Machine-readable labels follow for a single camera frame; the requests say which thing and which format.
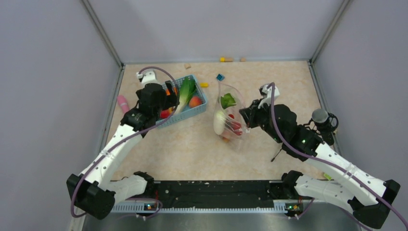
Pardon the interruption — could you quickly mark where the red cherry bunch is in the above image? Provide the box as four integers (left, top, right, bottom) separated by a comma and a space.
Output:
220, 114, 243, 142

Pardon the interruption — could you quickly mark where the pink cylindrical bottle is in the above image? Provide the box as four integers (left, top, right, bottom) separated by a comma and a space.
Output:
117, 95, 130, 114

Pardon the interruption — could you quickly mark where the blue square block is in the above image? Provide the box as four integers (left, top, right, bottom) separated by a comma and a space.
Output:
217, 74, 225, 81

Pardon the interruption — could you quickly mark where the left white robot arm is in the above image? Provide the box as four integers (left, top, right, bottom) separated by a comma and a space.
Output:
66, 81, 179, 219

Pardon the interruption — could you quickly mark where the light blue plastic basket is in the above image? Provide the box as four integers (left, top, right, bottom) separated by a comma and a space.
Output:
157, 75, 207, 129

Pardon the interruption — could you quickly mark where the red yellow apple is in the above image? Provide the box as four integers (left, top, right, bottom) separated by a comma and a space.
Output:
160, 108, 173, 119

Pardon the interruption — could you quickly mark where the white radish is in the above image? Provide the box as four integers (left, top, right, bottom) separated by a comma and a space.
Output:
213, 93, 236, 135

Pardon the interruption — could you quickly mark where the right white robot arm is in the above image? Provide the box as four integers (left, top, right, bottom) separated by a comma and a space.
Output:
239, 100, 400, 229

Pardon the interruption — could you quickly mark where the clear pink-dotted zip bag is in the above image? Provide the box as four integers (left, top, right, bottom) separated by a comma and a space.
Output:
213, 82, 249, 153

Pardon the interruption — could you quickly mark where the red peach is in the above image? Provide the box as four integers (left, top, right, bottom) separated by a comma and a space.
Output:
188, 96, 203, 108

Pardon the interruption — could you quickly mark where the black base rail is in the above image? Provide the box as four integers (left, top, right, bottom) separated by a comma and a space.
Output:
124, 179, 302, 218

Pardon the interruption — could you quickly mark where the black microphone on stand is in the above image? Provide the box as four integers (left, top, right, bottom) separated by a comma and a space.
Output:
271, 108, 339, 163

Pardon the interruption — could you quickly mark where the small green block front right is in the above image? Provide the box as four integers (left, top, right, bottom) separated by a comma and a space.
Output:
323, 173, 333, 180

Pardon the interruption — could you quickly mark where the green leafy vegetable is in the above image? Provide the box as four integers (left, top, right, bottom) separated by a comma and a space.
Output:
175, 76, 196, 114

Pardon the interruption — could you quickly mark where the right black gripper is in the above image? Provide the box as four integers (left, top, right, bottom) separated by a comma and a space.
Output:
240, 97, 283, 143

